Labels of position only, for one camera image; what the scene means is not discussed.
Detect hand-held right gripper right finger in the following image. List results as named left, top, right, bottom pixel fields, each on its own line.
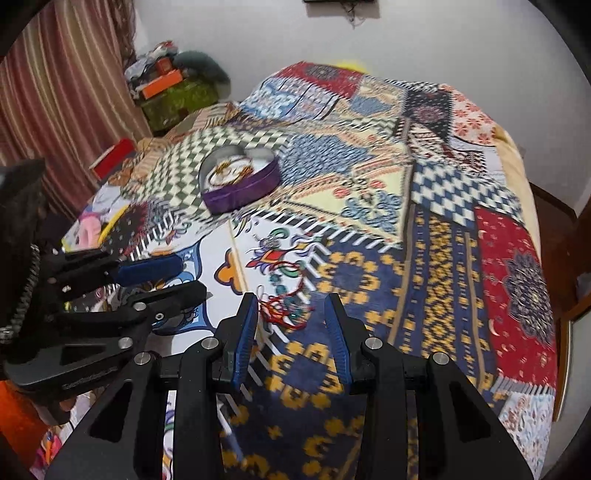
left=323, top=293, right=536, bottom=480

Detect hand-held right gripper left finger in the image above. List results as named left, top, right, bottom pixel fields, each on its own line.
left=44, top=292, right=259, bottom=480

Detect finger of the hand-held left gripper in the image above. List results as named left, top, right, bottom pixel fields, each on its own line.
left=44, top=249, right=185, bottom=297
left=4, top=281, right=209, bottom=394

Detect red string bracelet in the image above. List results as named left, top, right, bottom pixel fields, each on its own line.
left=260, top=290, right=311, bottom=331

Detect purple heart-shaped tin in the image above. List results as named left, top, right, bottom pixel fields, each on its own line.
left=199, top=147, right=281, bottom=216

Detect gold bracelet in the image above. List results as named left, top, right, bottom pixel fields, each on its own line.
left=210, top=159, right=260, bottom=184

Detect patchwork printed blanket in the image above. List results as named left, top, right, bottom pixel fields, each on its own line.
left=60, top=60, right=560, bottom=480

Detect red box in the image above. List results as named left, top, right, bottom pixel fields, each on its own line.
left=89, top=137, right=138, bottom=182

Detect brown striped curtain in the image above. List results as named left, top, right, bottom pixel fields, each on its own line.
left=0, top=0, right=154, bottom=222

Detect orange box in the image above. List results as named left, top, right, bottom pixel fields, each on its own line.
left=141, top=69, right=184, bottom=100

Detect dark green cushion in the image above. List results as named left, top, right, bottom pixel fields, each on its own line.
left=175, top=50, right=231, bottom=100

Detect pile of clothes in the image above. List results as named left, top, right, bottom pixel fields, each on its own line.
left=124, top=41, right=182, bottom=80

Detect beige bed sheet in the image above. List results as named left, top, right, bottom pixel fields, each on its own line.
left=495, top=124, right=542, bottom=261

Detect black monitor cable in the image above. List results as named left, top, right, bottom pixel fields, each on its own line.
left=339, top=0, right=364, bottom=29

